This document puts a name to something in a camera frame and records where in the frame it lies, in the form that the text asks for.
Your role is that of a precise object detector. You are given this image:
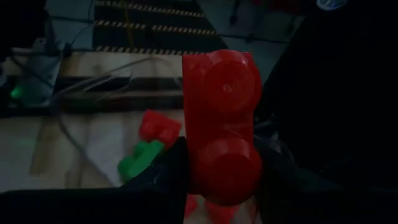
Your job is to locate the black curtain backdrop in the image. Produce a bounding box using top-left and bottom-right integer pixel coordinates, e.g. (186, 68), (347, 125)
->
(254, 0), (398, 187)

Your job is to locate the clear plastic bin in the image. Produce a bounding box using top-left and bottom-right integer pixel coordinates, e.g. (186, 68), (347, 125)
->
(46, 55), (187, 187)

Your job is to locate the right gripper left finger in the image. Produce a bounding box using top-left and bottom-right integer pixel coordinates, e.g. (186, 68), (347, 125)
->
(0, 136), (189, 224)

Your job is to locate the large green plastic block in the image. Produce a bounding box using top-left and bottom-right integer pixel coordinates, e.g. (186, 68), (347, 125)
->
(117, 139), (166, 184)

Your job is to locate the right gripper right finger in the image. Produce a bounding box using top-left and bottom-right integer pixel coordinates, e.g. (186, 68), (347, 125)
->
(254, 136), (398, 224)

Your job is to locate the black floor mat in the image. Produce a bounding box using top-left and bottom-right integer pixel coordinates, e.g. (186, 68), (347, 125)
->
(91, 0), (229, 54)

